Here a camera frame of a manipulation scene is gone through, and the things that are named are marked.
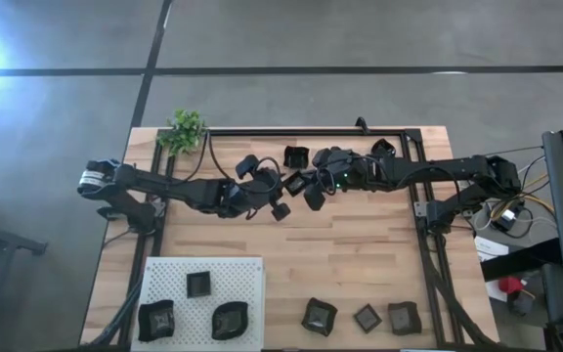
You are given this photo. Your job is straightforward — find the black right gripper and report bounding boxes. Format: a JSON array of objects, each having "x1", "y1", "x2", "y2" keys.
[{"x1": 304, "y1": 148, "x2": 378, "y2": 212}]

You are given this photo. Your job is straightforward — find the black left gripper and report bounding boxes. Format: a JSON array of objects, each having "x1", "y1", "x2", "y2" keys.
[{"x1": 220, "y1": 154, "x2": 291, "y2": 222}]

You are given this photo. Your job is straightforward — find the small black square plate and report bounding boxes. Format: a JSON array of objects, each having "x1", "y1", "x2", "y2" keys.
[
  {"x1": 282, "y1": 170, "x2": 308, "y2": 198},
  {"x1": 186, "y1": 270, "x2": 212, "y2": 299},
  {"x1": 353, "y1": 302, "x2": 383, "y2": 334}
]

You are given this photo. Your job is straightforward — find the black wavy square plate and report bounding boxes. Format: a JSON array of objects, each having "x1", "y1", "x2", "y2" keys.
[
  {"x1": 137, "y1": 299, "x2": 176, "y2": 343},
  {"x1": 387, "y1": 300, "x2": 423, "y2": 336},
  {"x1": 283, "y1": 145, "x2": 311, "y2": 170}
]

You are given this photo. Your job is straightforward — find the black leaf shaped plate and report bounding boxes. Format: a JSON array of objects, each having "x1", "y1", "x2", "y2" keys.
[
  {"x1": 301, "y1": 296, "x2": 339, "y2": 337},
  {"x1": 211, "y1": 300, "x2": 250, "y2": 341},
  {"x1": 371, "y1": 138, "x2": 396, "y2": 158}
]

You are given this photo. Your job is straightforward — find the white perforated metal shelf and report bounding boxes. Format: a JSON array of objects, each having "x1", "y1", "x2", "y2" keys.
[{"x1": 129, "y1": 256, "x2": 267, "y2": 352}]

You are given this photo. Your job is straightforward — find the green potted plant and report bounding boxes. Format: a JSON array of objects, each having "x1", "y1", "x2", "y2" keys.
[{"x1": 156, "y1": 108, "x2": 209, "y2": 156}]

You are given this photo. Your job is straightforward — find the white cardboard box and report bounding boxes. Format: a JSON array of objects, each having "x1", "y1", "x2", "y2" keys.
[{"x1": 474, "y1": 235, "x2": 510, "y2": 263}]

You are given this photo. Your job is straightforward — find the black power adapter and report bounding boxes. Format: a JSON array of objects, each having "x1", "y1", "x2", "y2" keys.
[{"x1": 490, "y1": 206, "x2": 521, "y2": 232}]

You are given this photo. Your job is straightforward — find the black stand beam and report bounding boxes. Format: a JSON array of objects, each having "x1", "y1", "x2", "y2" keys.
[{"x1": 479, "y1": 238, "x2": 563, "y2": 284}]

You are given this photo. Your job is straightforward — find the red cloth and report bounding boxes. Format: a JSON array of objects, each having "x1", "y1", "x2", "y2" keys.
[{"x1": 498, "y1": 276, "x2": 526, "y2": 296}]

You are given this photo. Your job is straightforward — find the grey cloth bundle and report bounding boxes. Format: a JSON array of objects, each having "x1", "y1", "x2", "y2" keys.
[{"x1": 508, "y1": 291, "x2": 536, "y2": 317}]

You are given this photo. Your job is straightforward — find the black side stand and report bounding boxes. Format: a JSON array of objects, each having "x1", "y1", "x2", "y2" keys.
[{"x1": 0, "y1": 194, "x2": 49, "y2": 352}]

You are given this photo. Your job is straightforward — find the yellow and white cable bundle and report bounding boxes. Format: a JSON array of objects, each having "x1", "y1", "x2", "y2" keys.
[{"x1": 474, "y1": 154, "x2": 559, "y2": 241}]

